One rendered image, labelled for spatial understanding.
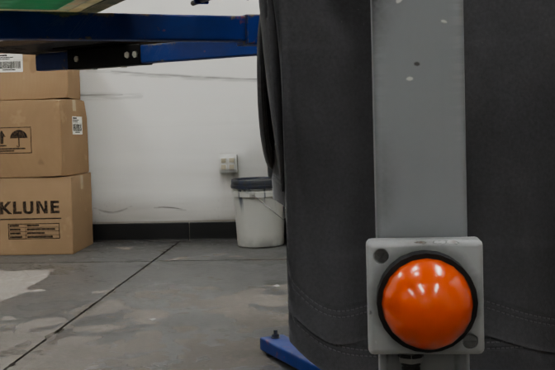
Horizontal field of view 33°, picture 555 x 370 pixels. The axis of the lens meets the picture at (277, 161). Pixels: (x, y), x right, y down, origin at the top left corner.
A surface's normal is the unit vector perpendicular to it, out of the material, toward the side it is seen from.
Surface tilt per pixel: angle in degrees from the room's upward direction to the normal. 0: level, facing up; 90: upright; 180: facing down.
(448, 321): 99
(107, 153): 90
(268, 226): 93
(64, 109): 89
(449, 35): 90
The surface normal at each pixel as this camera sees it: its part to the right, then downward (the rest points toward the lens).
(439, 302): 0.08, -0.12
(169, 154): -0.08, 0.05
